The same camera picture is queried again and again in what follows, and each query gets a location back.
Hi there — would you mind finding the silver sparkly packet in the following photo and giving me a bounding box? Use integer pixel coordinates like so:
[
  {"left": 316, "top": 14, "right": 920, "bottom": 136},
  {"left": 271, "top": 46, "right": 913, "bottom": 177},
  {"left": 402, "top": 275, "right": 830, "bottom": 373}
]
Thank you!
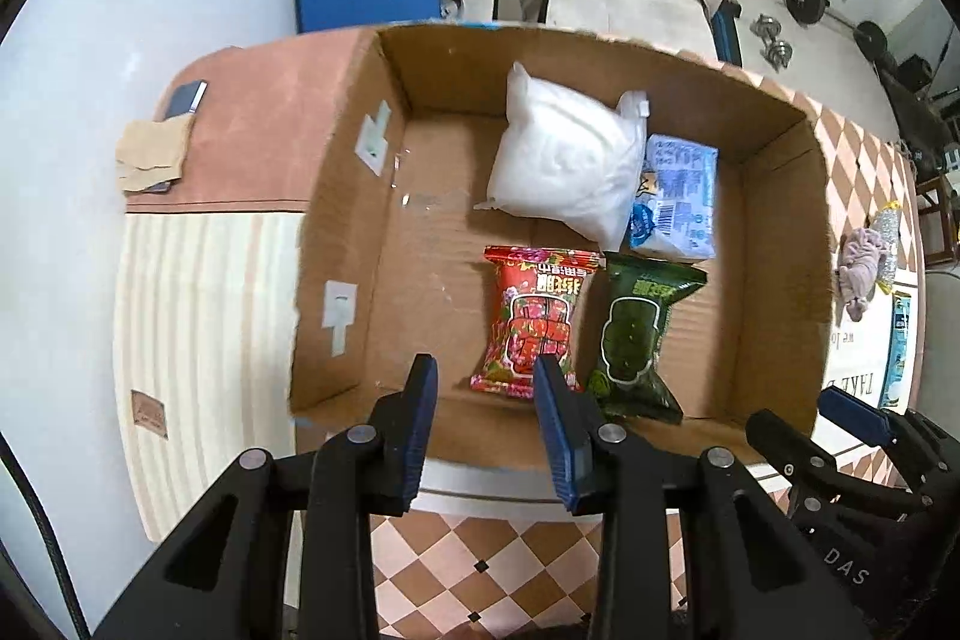
[{"left": 870, "top": 201, "right": 902, "bottom": 296}]

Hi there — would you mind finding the red snack packet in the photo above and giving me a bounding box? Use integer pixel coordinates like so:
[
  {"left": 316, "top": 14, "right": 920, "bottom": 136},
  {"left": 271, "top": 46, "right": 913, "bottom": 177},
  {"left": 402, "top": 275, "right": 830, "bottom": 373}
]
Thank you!
[{"left": 471, "top": 245, "right": 607, "bottom": 395}]

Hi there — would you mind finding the dark smartphone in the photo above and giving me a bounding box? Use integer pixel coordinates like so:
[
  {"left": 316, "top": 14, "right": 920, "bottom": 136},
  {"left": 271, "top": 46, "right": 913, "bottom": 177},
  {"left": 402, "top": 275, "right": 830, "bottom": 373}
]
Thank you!
[{"left": 163, "top": 80, "right": 208, "bottom": 121}]

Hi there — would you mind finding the blue white tissue pack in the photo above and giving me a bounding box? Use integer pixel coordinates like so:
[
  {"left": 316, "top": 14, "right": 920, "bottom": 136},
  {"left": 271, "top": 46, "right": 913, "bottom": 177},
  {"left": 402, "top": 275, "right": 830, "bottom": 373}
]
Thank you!
[{"left": 626, "top": 134, "right": 721, "bottom": 259}]

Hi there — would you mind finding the green snack packet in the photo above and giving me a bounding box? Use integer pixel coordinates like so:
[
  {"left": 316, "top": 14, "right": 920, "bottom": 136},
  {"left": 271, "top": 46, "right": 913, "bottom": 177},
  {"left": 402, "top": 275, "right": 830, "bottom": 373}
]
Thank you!
[{"left": 585, "top": 251, "right": 710, "bottom": 425}]

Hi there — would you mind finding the checkered patchwork blanket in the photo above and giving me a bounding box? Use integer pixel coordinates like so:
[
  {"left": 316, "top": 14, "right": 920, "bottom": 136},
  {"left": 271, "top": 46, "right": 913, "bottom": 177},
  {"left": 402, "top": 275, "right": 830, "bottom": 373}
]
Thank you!
[{"left": 112, "top": 21, "right": 925, "bottom": 640}]

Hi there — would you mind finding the black exercise bench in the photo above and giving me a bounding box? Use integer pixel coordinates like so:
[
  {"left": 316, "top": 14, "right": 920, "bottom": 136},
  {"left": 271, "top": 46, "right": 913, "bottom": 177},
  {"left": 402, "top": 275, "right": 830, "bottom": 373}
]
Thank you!
[{"left": 876, "top": 53, "right": 960, "bottom": 165}]

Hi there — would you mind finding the white plastic bag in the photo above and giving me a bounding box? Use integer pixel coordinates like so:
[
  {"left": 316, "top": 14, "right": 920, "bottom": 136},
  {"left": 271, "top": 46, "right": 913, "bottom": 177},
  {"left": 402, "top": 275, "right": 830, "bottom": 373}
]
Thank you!
[{"left": 472, "top": 61, "right": 650, "bottom": 251}]

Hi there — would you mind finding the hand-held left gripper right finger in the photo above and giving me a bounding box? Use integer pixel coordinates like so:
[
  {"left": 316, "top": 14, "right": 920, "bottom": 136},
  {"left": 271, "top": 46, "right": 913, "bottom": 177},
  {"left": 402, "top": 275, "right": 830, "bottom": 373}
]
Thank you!
[{"left": 532, "top": 355, "right": 875, "bottom": 640}]

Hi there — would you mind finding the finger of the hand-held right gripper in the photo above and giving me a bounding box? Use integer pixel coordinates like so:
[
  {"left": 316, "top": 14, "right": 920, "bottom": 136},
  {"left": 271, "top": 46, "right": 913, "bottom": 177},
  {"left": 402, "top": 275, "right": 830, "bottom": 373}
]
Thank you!
[
  {"left": 819, "top": 386, "right": 931, "bottom": 461},
  {"left": 746, "top": 409, "right": 841, "bottom": 483}
]

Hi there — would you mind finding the wooden stool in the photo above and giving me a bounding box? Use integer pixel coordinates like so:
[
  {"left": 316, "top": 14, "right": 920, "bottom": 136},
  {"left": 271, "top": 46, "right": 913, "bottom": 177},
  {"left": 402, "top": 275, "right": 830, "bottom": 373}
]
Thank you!
[{"left": 916, "top": 175, "right": 960, "bottom": 268}]

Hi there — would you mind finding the brown paper piece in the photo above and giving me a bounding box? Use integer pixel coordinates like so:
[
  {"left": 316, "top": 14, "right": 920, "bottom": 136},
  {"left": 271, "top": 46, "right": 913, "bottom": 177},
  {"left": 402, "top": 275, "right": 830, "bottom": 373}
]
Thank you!
[{"left": 115, "top": 115, "right": 197, "bottom": 193}]

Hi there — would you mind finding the blue flat packet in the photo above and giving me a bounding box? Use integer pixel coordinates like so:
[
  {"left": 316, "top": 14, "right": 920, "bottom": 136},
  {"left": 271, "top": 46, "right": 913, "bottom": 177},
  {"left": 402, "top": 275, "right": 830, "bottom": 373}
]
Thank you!
[{"left": 881, "top": 293, "right": 913, "bottom": 408}]

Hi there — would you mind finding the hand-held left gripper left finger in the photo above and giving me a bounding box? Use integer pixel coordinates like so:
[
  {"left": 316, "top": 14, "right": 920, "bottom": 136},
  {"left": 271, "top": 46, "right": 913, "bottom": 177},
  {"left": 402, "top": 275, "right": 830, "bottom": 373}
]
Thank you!
[{"left": 94, "top": 353, "right": 440, "bottom": 640}]

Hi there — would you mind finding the cardboard box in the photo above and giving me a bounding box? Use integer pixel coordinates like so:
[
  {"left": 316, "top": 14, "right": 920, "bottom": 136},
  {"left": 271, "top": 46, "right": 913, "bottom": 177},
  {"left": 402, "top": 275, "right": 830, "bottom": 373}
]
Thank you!
[{"left": 289, "top": 21, "right": 837, "bottom": 461}]

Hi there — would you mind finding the crumpled grey cloth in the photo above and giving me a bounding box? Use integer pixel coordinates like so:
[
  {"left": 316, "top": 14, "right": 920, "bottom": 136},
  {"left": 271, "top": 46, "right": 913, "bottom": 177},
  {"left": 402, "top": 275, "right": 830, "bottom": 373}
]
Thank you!
[{"left": 836, "top": 226, "right": 897, "bottom": 326}]

